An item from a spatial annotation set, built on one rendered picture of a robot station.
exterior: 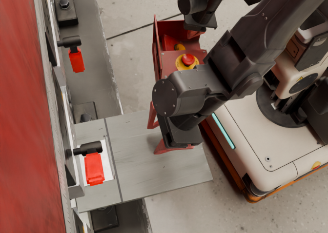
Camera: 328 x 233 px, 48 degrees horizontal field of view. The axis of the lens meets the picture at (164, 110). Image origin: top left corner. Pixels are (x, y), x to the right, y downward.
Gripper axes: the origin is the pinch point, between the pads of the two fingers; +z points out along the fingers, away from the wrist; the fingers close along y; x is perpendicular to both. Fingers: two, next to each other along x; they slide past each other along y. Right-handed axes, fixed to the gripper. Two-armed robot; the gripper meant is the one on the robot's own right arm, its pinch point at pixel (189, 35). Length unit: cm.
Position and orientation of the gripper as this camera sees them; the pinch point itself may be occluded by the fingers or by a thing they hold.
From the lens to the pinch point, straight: 118.5
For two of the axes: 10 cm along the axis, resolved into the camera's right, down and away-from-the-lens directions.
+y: -9.5, -0.4, -3.2
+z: -3.1, 4.5, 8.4
